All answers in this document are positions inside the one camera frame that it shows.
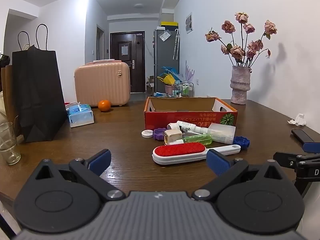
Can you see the blue tissue pack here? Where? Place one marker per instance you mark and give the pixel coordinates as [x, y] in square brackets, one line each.
[80, 116]

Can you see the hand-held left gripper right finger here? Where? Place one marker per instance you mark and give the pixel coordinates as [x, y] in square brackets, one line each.
[217, 160]

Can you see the dark brown entrance door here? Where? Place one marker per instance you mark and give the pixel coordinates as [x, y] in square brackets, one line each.
[127, 70]

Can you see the yellow watering can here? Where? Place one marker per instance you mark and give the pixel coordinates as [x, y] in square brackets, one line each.
[169, 79]

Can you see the brown paper bag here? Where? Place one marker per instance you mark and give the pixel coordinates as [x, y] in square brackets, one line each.
[7, 92]

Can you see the grey refrigerator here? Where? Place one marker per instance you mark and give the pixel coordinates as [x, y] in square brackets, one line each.
[165, 57]

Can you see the black phone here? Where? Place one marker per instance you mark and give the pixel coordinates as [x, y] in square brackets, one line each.
[302, 135]

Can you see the clear drinking glass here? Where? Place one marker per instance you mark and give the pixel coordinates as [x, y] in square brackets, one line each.
[10, 155]

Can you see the pink textured vase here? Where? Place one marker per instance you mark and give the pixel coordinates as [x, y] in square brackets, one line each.
[240, 86]

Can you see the blue folding rack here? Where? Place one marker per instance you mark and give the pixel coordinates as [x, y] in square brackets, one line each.
[172, 70]

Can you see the pink flower pot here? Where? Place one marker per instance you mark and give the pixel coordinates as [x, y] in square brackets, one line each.
[170, 89]

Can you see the black paper bag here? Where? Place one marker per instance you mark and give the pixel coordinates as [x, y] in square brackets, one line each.
[37, 92]

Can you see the dried pink roses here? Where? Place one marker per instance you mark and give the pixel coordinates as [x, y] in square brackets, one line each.
[237, 51]

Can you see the cardboard boxes on floor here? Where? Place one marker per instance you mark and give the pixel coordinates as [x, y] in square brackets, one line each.
[150, 86]

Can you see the pink suitcase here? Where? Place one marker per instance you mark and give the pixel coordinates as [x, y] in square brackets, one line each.
[102, 85]

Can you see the red and white lint brush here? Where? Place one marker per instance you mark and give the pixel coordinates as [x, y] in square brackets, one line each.
[180, 151]

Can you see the blue round lid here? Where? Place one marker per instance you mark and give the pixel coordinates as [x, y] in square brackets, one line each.
[241, 142]

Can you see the orange fruit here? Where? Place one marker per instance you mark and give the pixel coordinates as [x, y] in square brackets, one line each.
[104, 105]

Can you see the beige charger plug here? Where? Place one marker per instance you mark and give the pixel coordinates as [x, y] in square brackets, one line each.
[173, 136]

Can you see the orange cardboard box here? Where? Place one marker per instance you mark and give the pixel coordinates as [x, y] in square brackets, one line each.
[160, 118]

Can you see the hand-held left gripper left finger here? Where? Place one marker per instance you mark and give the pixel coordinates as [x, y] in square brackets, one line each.
[101, 160]

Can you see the green spray bottle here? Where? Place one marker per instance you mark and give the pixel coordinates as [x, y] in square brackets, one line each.
[197, 138]

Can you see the white tube bottle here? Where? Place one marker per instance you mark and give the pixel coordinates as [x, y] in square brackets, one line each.
[190, 127]

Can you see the paper note on refrigerator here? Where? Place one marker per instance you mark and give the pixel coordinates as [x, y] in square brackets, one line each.
[164, 36]

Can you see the translucent plastic box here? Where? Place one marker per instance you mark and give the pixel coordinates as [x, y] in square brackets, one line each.
[222, 133]

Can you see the yellow box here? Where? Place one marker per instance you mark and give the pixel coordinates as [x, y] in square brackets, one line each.
[169, 23]

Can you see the wall picture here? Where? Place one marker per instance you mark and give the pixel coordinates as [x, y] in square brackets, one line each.
[189, 23]

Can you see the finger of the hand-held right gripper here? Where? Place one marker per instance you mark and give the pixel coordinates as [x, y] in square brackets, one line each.
[312, 147]
[285, 158]

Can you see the purple round lid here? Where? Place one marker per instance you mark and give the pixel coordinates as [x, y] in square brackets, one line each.
[158, 133]

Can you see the crumpled white tissue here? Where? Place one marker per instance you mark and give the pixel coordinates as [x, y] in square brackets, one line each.
[297, 120]

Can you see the white folded umbrella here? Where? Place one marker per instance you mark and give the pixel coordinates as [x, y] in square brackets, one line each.
[176, 45]

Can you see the side door frame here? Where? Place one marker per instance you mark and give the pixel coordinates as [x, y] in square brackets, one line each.
[100, 42]

